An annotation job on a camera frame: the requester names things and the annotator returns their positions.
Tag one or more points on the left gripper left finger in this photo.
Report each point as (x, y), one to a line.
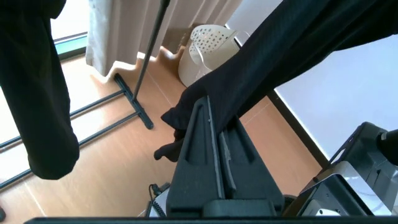
(192, 183)

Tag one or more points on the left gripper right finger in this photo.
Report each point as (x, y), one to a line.
(255, 183)

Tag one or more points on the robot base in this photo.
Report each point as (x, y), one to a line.
(357, 174)

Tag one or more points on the black clothes rack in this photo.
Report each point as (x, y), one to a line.
(136, 105)

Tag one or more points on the white laundry basket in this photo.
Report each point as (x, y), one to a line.
(211, 53)

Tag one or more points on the beige curtain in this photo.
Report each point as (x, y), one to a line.
(124, 31)

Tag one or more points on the window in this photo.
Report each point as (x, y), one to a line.
(70, 40)

